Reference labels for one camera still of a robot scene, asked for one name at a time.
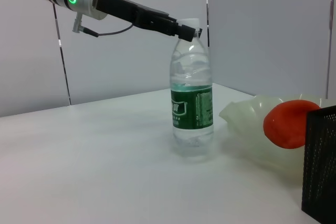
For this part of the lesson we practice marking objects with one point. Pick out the clear water bottle green label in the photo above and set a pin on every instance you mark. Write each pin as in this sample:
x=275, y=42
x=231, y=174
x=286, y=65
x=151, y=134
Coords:
x=191, y=108

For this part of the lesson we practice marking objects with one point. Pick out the black mesh pen holder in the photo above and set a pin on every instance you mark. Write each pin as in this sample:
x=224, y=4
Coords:
x=320, y=169

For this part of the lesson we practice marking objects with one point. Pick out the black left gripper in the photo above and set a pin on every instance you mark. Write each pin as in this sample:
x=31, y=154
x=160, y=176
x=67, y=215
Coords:
x=131, y=14

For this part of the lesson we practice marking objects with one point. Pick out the pale green glass fruit plate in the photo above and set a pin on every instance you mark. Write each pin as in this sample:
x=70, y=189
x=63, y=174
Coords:
x=244, y=119

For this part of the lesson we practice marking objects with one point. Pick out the red-orange fruit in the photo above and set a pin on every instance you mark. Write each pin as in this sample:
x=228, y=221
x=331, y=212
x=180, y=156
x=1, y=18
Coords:
x=286, y=124

